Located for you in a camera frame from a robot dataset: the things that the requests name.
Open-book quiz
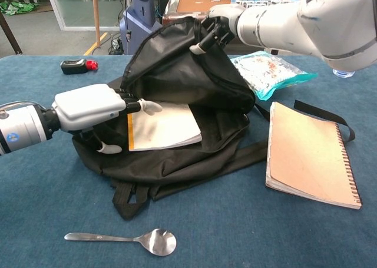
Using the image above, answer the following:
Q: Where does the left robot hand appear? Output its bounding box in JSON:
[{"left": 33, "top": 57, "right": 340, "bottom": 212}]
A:
[{"left": 51, "top": 84, "right": 163, "bottom": 154}]

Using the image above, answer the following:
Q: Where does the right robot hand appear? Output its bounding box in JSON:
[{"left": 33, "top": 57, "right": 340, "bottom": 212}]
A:
[{"left": 189, "top": 4, "right": 247, "bottom": 55}]

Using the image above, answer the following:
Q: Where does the black fabric backpack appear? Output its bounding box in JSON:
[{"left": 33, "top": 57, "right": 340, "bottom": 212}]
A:
[{"left": 72, "top": 16, "right": 356, "bottom": 221}]

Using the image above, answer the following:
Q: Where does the white book with orange spine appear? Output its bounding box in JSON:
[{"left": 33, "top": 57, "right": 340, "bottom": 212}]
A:
[{"left": 128, "top": 101, "right": 203, "bottom": 153}]

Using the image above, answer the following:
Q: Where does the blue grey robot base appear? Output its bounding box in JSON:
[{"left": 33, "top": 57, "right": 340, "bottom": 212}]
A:
[{"left": 119, "top": 0, "right": 163, "bottom": 55}]

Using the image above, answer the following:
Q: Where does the teal clear snack bag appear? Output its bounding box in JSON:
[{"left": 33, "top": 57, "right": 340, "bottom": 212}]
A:
[{"left": 229, "top": 50, "right": 319, "bottom": 101}]

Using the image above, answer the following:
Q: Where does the brown mahjong table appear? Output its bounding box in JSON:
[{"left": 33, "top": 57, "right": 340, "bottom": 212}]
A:
[{"left": 161, "top": 0, "right": 307, "bottom": 55}]

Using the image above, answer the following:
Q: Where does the black and red device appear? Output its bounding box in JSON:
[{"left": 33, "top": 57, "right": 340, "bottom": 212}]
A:
[{"left": 60, "top": 59, "right": 88, "bottom": 75}]

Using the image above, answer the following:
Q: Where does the white power strip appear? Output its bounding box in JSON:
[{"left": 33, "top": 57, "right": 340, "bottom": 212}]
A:
[{"left": 109, "top": 37, "right": 123, "bottom": 55}]

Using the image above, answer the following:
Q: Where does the wooden pole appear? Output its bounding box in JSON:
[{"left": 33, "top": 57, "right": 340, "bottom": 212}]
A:
[{"left": 91, "top": 0, "right": 102, "bottom": 48}]

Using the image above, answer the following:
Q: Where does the blue table cloth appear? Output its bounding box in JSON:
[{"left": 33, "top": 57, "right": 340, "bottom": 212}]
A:
[{"left": 0, "top": 54, "right": 377, "bottom": 268}]

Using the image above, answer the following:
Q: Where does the clear plastic water bottle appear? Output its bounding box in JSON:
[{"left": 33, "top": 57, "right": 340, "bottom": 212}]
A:
[{"left": 332, "top": 68, "right": 356, "bottom": 79}]

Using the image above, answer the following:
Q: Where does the metal spoon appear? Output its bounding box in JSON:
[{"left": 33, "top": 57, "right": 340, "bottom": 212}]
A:
[{"left": 64, "top": 228, "right": 177, "bottom": 257}]

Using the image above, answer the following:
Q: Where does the spiral bound notebook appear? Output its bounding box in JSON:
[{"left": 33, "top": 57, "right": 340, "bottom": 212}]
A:
[{"left": 264, "top": 101, "right": 363, "bottom": 211}]

